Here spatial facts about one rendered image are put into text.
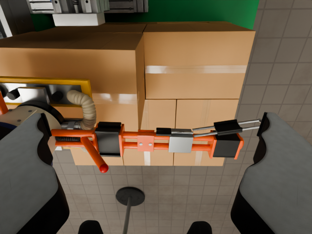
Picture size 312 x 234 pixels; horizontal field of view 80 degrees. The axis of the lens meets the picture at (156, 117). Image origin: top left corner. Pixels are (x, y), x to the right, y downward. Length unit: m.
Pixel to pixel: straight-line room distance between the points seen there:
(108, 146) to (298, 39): 1.75
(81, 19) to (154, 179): 2.15
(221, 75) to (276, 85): 0.93
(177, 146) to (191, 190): 2.18
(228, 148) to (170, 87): 0.68
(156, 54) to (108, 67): 0.44
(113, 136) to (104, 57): 0.31
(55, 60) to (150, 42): 0.52
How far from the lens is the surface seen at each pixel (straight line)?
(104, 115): 0.84
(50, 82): 0.69
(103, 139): 0.58
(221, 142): 0.58
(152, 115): 1.27
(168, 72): 1.14
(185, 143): 0.57
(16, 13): 1.34
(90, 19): 0.67
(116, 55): 0.72
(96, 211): 3.25
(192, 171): 2.46
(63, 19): 0.70
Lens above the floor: 1.63
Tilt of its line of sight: 58 degrees down
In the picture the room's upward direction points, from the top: 178 degrees counter-clockwise
